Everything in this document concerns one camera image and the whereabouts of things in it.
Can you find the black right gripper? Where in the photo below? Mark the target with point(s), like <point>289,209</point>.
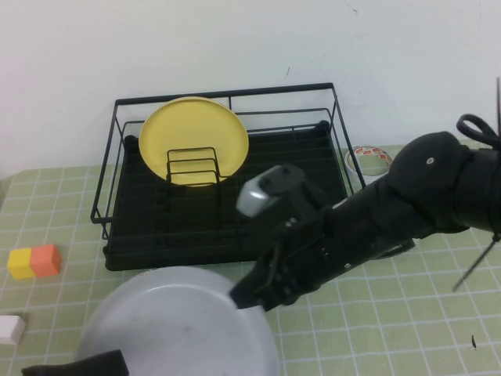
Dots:
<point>301,250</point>

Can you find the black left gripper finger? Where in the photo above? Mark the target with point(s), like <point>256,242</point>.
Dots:
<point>78,364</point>

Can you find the grey round plate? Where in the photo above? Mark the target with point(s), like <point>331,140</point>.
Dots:
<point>176,325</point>

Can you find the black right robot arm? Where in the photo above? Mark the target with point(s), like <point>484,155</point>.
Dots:
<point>430,176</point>

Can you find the yellow round plate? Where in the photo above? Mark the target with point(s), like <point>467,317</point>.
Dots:
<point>188,129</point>

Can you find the white foam block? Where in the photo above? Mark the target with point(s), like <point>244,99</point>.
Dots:
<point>8,329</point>

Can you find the orange cube block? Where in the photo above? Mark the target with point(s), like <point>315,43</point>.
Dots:
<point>45,260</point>

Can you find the yellow cube block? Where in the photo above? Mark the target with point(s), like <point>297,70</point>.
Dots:
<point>21,264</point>

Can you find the green checked tablecloth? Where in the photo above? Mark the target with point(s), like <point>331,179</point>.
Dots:
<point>391,325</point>

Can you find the white tape roll orange print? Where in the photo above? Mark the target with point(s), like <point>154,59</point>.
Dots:
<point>364,150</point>

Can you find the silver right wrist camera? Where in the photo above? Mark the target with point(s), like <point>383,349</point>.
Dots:
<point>254,196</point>

